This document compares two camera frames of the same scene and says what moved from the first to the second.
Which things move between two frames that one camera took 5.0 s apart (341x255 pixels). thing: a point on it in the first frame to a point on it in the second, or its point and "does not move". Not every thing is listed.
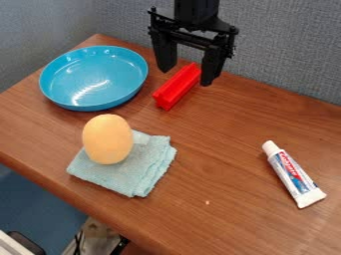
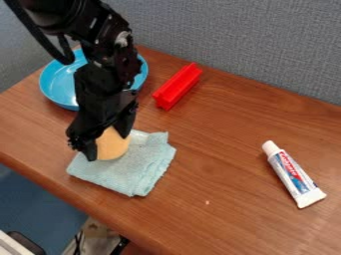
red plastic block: (170, 95) does not move
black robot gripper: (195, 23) to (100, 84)
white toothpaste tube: (298, 182) does not move
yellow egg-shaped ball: (107, 138) does not move
